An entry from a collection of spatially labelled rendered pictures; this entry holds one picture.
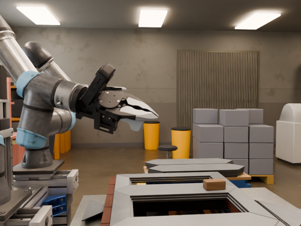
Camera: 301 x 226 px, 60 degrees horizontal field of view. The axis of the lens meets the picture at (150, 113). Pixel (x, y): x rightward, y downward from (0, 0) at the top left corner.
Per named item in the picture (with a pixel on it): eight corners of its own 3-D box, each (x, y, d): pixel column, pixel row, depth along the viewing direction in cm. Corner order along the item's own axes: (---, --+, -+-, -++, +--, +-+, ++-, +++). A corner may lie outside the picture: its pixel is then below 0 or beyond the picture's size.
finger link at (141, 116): (155, 132, 66) (120, 121, 67) (158, 113, 62) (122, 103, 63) (152, 140, 63) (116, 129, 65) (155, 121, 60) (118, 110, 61)
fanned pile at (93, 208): (109, 199, 183) (109, 193, 182) (104, 226, 144) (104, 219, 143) (91, 200, 182) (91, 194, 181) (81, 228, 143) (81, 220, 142)
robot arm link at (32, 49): (36, 32, 129) (101, 105, 147) (34, 37, 138) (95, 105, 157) (17, 47, 125) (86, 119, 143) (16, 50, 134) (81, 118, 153)
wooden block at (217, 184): (221, 186, 160) (221, 178, 160) (225, 189, 154) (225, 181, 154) (202, 187, 158) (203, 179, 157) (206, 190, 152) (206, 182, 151)
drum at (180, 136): (193, 161, 586) (193, 129, 582) (173, 162, 581) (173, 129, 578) (187, 157, 632) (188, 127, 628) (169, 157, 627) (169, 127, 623)
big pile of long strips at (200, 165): (230, 164, 239) (230, 157, 238) (251, 176, 199) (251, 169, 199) (143, 166, 232) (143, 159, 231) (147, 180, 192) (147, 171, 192)
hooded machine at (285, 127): (317, 165, 547) (320, 103, 540) (291, 166, 543) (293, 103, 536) (298, 158, 611) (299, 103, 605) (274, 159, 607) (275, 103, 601)
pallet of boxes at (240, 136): (254, 170, 509) (255, 108, 503) (273, 184, 428) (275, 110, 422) (191, 170, 512) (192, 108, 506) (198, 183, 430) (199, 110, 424)
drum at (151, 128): (158, 146, 767) (158, 120, 764) (160, 149, 721) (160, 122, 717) (143, 147, 764) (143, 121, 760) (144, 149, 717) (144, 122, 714)
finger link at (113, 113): (139, 113, 64) (106, 103, 65) (139, 107, 63) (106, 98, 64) (133, 125, 60) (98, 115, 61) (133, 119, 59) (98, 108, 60)
